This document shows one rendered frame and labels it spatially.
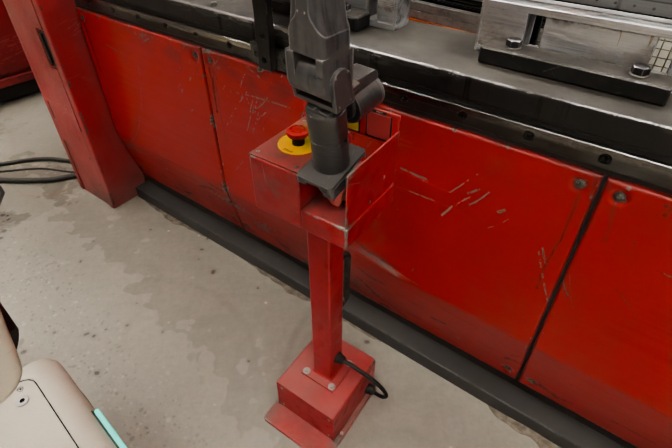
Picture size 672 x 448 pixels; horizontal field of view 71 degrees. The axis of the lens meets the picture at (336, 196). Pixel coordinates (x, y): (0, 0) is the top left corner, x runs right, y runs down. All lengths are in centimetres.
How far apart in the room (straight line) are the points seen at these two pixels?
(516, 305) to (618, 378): 23
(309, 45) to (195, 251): 130
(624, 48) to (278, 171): 59
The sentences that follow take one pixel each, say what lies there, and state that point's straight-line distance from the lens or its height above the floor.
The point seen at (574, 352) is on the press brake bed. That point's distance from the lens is 113.
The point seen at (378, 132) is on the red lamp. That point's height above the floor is 80.
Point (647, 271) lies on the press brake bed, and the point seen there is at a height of 62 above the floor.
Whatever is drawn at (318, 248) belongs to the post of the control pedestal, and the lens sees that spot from 91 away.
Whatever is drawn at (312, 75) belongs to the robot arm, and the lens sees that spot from 60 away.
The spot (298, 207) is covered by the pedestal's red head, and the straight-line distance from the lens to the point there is 79.
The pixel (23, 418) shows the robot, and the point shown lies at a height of 28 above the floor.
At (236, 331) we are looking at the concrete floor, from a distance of 152.
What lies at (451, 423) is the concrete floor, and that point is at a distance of 137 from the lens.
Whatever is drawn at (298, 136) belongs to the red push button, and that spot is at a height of 81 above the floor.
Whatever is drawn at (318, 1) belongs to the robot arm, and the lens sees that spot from 57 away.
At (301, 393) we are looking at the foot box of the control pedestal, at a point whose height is 12.
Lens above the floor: 120
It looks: 38 degrees down
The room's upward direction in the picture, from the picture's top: straight up
